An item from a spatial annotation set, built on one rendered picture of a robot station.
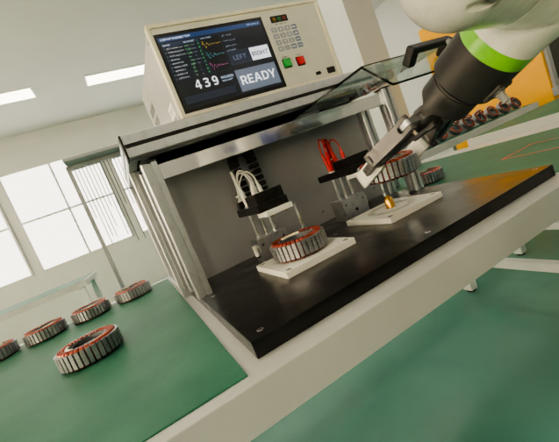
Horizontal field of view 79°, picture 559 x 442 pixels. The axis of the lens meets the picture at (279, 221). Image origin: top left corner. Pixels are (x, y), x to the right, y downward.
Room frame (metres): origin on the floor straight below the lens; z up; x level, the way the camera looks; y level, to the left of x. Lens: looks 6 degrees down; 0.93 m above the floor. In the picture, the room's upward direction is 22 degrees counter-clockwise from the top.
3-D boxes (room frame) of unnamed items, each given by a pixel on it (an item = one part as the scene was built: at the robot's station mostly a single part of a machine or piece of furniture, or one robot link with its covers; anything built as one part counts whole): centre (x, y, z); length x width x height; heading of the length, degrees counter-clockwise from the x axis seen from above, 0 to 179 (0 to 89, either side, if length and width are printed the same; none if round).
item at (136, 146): (0.99, -0.01, 1.09); 0.68 x 0.44 x 0.05; 113
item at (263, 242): (0.78, 0.04, 0.80); 0.08 x 0.05 x 0.06; 113
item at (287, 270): (0.64, -0.02, 0.78); 0.15 x 0.15 x 0.01; 23
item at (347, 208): (0.87, -0.19, 0.80); 0.08 x 0.05 x 0.06; 113
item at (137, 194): (0.94, 0.32, 0.91); 0.28 x 0.03 x 0.32; 23
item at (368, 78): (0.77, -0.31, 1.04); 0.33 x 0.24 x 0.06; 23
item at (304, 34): (0.99, -0.02, 1.22); 0.44 x 0.39 x 0.20; 113
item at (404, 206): (0.74, -0.24, 0.78); 0.15 x 0.15 x 0.01; 23
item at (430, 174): (1.06, -0.48, 0.77); 0.11 x 0.11 x 0.04
